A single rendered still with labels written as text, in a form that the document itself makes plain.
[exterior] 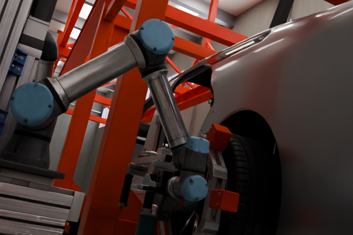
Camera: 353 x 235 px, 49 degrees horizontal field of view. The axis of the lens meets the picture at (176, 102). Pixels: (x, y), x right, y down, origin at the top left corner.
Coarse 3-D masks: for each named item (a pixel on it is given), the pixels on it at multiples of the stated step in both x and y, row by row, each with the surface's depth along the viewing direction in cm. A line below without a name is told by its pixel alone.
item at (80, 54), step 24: (96, 0) 509; (216, 0) 924; (72, 24) 650; (96, 24) 527; (192, 24) 532; (216, 24) 548; (72, 48) 701; (96, 96) 1072; (192, 96) 809; (96, 120) 1363; (144, 120) 1063
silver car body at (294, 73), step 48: (288, 0) 240; (240, 48) 220; (288, 48) 168; (336, 48) 140; (240, 96) 195; (288, 96) 158; (336, 96) 133; (144, 144) 328; (288, 144) 149; (336, 144) 126; (144, 192) 285; (288, 192) 141; (336, 192) 121
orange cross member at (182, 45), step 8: (120, 16) 433; (120, 24) 431; (128, 24) 435; (112, 32) 432; (120, 32) 435; (128, 32) 439; (112, 40) 430; (120, 40) 434; (176, 40) 456; (184, 40) 460; (176, 48) 458; (184, 48) 458; (192, 48) 463; (200, 48) 467; (208, 48) 471; (192, 56) 471; (200, 56) 466; (208, 56) 470
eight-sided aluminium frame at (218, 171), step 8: (192, 136) 179; (200, 136) 170; (216, 152) 162; (208, 160) 157; (216, 160) 161; (208, 168) 155; (216, 168) 151; (224, 168) 153; (216, 176) 150; (224, 176) 151; (208, 184) 151; (224, 184) 151; (208, 192) 150; (208, 200) 148; (208, 208) 146; (208, 216) 146; (216, 216) 147; (160, 224) 184; (168, 224) 186; (200, 224) 147; (208, 224) 145; (216, 224) 146; (160, 232) 180; (168, 232) 183; (200, 232) 145; (208, 232) 146; (216, 232) 147
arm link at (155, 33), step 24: (144, 24) 118; (120, 48) 118; (144, 48) 118; (168, 48) 119; (72, 72) 113; (96, 72) 114; (120, 72) 118; (24, 96) 106; (48, 96) 107; (72, 96) 113; (24, 120) 106; (48, 120) 111
